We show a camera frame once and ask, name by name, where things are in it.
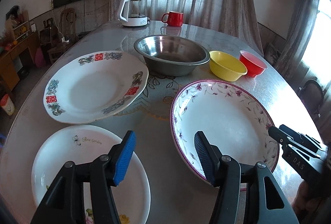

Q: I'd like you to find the purple floral rimmed plate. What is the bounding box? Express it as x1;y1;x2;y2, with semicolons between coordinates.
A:
170;79;279;181

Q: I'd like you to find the white rose garden plate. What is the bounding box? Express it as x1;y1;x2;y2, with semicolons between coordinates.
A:
31;125;151;223

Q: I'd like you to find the red character patterned plate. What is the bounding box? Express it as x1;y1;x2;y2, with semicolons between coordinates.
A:
43;51;149;125

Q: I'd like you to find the yellow plastic bowl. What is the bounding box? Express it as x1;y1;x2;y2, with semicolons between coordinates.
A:
209;51;247;82

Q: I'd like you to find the stainless steel bowl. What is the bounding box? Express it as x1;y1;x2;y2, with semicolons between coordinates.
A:
133;35;210;77

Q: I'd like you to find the person's right hand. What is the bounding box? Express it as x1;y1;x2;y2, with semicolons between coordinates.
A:
292;181;330;223

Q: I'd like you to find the dark dining chair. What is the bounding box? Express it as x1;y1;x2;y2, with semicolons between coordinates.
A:
297;79;324;121

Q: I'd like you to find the red plastic bowl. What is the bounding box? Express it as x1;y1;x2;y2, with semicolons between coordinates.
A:
239;50;268;78

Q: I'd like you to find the pink round object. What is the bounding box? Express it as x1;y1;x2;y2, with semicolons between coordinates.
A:
35;47;47;68

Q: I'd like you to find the white red trash bin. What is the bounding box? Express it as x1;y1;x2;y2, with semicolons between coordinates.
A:
1;94;15;116

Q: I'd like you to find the red mug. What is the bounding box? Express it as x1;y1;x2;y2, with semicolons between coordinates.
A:
161;11;183;27

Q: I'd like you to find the white glass electric kettle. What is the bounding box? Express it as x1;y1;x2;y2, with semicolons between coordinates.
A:
117;0;149;27

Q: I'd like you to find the wooden cabinet desk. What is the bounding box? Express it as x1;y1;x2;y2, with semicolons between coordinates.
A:
1;32;40;90

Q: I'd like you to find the wooden shelf with items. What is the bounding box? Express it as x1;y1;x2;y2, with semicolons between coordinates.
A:
5;5;30;40

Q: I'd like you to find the wooden chair by wall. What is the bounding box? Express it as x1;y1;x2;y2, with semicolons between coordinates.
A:
59;8;76;41

